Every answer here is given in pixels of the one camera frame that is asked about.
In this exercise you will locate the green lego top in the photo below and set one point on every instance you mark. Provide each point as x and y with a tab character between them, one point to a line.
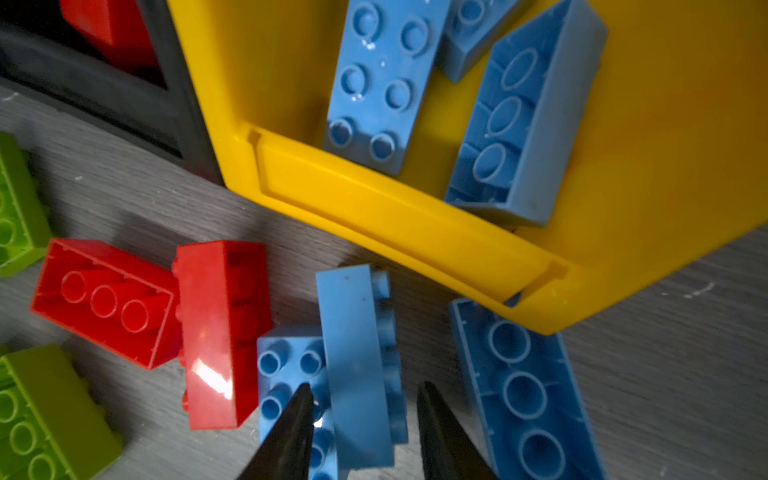
25	229

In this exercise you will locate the red arch lego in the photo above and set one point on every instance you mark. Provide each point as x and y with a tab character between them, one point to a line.
115	28

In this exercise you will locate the yellow bin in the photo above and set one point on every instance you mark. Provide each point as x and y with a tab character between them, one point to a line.
669	162

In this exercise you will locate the red lego flat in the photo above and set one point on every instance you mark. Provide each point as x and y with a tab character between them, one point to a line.
114	299

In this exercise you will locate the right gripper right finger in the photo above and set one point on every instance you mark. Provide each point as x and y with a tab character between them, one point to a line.
447	451

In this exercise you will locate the red lego upright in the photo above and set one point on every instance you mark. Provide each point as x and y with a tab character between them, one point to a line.
224	307

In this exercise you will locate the blue lego long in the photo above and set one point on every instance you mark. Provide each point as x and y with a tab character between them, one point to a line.
288	356

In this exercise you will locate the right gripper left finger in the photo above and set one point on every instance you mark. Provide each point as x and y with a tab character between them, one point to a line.
286	451

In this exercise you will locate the green lego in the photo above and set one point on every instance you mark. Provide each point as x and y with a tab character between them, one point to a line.
25	229
51	428

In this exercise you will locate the black bin middle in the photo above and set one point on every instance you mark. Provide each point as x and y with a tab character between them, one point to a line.
157	109

